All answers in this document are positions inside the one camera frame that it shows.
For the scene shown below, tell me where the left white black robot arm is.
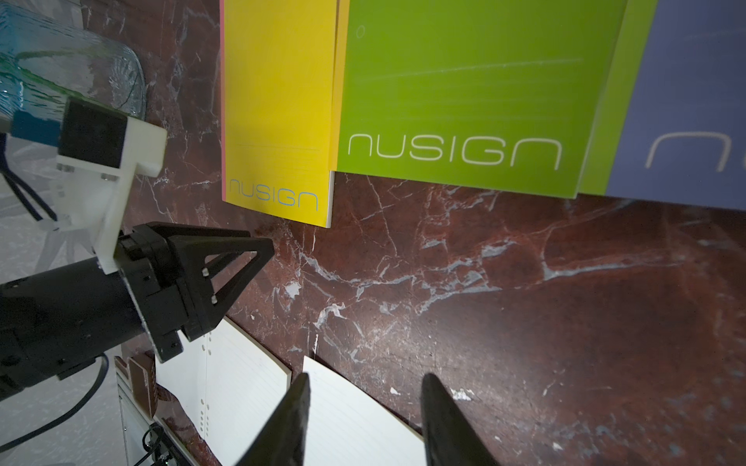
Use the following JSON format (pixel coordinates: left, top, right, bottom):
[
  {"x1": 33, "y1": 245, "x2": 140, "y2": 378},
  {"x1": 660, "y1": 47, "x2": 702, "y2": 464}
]
[{"x1": 1, "y1": 223, "x2": 275, "y2": 399}]

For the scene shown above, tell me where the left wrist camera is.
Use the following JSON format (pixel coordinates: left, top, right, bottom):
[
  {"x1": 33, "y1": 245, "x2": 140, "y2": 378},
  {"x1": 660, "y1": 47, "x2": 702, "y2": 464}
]
[{"x1": 10, "y1": 96, "x2": 168, "y2": 275}]

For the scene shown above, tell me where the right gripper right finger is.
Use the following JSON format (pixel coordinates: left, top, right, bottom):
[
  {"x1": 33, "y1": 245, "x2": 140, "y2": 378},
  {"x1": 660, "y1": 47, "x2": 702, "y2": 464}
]
[{"x1": 421, "y1": 373, "x2": 499, "y2": 466}]

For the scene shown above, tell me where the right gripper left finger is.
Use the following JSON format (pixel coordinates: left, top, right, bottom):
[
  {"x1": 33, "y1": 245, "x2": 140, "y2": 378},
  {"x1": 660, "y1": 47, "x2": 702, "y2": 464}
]
[{"x1": 237, "y1": 373, "x2": 311, "y2": 466}]

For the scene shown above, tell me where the glass vase with flowers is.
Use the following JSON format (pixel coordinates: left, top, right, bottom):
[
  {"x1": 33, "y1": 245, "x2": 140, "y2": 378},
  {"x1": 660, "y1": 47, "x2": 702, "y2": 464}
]
[{"x1": 1, "y1": 1, "x2": 146, "y2": 134}]

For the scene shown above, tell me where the purple notebook green spine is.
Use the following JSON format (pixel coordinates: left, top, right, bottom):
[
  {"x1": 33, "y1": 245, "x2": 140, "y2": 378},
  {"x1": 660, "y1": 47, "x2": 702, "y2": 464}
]
[{"x1": 579, "y1": 0, "x2": 745, "y2": 211}]

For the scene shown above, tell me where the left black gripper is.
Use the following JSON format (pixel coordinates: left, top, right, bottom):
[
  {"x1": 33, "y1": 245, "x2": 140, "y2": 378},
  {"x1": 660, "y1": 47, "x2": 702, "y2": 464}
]
[{"x1": 119, "y1": 223, "x2": 275, "y2": 363}]

